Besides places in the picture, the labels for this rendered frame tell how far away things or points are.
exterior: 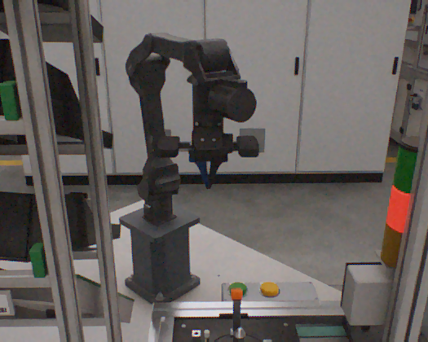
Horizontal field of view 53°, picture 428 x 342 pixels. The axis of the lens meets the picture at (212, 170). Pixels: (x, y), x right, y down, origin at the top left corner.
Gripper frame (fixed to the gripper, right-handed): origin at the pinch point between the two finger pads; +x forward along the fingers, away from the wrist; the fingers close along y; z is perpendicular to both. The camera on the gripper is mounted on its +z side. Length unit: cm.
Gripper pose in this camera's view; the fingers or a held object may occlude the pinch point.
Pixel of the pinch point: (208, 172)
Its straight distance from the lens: 83.7
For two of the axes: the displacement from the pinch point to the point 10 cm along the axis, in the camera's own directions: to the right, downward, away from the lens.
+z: 0.2, 3.7, -9.3
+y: 10.0, -0.1, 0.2
